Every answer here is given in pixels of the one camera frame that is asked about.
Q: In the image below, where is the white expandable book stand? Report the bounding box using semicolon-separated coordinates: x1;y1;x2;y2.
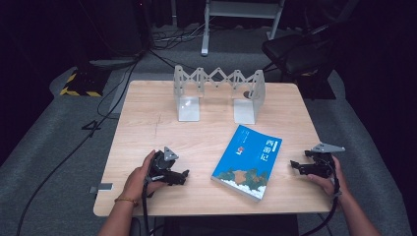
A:
172;64;268;126

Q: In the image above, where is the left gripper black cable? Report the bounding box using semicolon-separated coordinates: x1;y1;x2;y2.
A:
141;176;152;236

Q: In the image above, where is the white metal stand frame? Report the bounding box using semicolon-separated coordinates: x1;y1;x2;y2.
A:
200;0;286;58

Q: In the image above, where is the orange bead bracelet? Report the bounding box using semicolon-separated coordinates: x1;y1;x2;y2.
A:
113;195;140;207

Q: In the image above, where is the bundle of floor cables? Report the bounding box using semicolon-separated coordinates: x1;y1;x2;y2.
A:
149;22;211;53

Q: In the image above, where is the grey tape strip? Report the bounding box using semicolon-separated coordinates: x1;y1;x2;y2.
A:
89;182;114;195

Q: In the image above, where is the person's left hand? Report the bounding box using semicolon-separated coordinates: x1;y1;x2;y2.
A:
122;149;168;203

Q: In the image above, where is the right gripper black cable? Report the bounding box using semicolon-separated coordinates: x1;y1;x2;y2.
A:
299;156;342;236

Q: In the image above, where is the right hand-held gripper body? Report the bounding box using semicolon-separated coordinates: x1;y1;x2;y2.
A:
311;142;346;180

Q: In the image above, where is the person's right hand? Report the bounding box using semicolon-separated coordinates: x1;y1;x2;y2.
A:
306;155;350;198

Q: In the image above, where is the long black floor cable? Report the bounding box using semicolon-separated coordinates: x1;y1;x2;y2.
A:
15;53;144;236

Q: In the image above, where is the yellow black striped base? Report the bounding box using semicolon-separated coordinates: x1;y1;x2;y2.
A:
59;66;111;98

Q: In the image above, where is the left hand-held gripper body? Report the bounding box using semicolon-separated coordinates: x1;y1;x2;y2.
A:
146;146;180;185

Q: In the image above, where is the blue book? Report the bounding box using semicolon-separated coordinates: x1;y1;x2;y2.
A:
210;124;283;203

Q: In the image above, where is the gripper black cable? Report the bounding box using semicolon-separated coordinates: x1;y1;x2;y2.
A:
141;176;152;236
299;156;342;236

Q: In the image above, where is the black chair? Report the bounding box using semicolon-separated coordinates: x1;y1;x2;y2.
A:
261;22;339;84

